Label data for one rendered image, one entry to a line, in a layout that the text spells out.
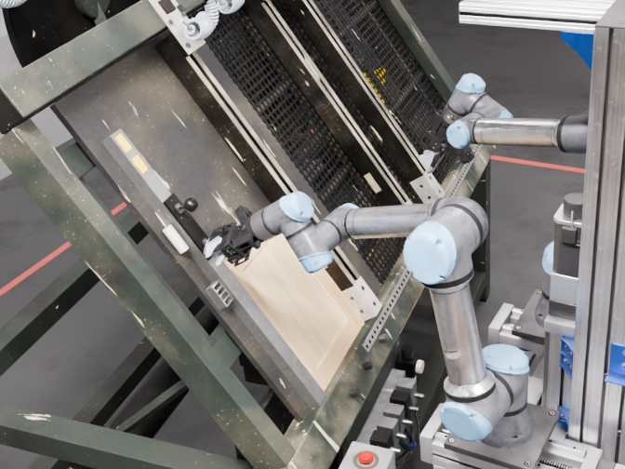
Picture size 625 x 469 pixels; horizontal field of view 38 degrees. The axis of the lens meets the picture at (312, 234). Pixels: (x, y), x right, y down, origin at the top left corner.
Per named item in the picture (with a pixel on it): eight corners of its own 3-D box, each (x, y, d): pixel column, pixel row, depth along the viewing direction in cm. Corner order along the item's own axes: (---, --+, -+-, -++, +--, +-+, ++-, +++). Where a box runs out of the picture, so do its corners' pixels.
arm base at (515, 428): (541, 416, 226) (543, 385, 221) (522, 455, 215) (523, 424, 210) (484, 399, 233) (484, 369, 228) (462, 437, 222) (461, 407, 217)
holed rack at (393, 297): (366, 353, 281) (368, 352, 281) (361, 345, 280) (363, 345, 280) (487, 132, 409) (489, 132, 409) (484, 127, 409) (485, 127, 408)
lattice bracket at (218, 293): (219, 310, 248) (227, 307, 246) (204, 290, 246) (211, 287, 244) (226, 302, 251) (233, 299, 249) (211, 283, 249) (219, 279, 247)
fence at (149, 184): (310, 408, 260) (320, 406, 257) (101, 142, 239) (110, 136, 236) (316, 397, 264) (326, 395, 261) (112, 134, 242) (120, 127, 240)
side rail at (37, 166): (259, 475, 244) (287, 466, 237) (-10, 146, 219) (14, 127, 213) (268, 460, 248) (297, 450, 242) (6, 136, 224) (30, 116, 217)
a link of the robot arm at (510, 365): (537, 390, 219) (538, 346, 213) (511, 422, 211) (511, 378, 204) (492, 374, 226) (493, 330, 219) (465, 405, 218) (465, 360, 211)
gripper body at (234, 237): (211, 251, 225) (244, 234, 217) (219, 226, 230) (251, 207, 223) (233, 268, 228) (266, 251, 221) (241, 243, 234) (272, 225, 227)
